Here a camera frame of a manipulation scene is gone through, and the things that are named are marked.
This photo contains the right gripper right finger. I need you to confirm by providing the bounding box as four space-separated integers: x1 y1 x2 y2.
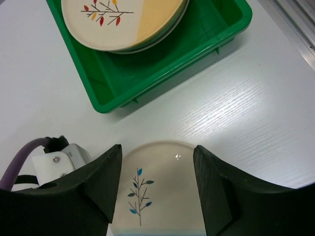
193 145 315 236

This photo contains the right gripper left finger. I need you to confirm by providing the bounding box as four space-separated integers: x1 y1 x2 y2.
0 145 122 236

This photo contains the yellow and cream plate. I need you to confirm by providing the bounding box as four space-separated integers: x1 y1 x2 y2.
61 0 184 52

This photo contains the red and cream plate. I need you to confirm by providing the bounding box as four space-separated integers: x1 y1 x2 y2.
110 0 189 55

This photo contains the green plastic bin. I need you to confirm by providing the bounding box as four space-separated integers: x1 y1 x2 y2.
47 0 252 113

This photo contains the blue bottom cream plate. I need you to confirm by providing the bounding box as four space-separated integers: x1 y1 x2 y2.
110 141 206 236

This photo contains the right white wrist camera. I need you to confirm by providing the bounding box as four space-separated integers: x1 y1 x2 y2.
31 144 92 186

